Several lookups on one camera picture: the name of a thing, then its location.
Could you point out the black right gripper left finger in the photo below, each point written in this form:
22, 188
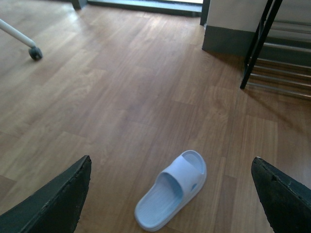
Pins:
54, 208

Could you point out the white leg with caster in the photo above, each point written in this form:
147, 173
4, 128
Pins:
34, 51

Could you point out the black metal shoe rack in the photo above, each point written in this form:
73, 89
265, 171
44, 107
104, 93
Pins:
279, 56

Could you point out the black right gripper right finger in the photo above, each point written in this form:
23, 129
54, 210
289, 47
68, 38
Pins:
286, 202

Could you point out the light blue slide sandal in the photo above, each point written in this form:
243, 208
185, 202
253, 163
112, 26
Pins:
173, 188

